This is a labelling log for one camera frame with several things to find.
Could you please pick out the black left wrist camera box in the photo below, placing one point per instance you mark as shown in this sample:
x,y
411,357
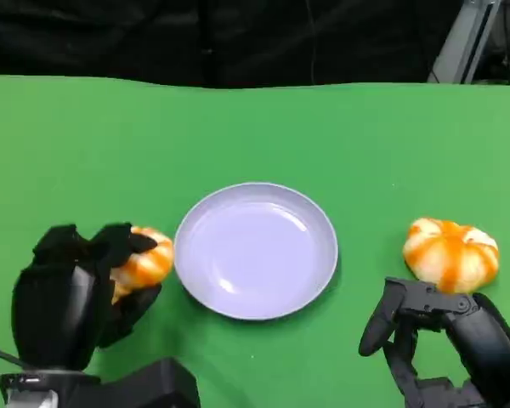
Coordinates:
x,y
157,389

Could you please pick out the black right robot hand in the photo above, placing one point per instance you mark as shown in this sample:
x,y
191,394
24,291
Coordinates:
x,y
484,344

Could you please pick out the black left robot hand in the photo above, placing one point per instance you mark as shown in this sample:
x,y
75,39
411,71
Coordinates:
x,y
55,306

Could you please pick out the green table cloth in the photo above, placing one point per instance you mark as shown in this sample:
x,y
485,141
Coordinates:
x,y
110,149

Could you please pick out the orange white toy bread roll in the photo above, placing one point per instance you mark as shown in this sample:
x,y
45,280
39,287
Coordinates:
x,y
153,259
448,251

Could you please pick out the lilac plate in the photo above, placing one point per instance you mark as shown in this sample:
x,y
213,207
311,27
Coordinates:
x,y
255,255

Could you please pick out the black backdrop curtain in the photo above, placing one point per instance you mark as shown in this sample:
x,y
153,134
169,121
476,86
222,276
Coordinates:
x,y
195,38

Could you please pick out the grey metal frame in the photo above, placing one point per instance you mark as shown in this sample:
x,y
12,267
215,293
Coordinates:
x,y
465,42

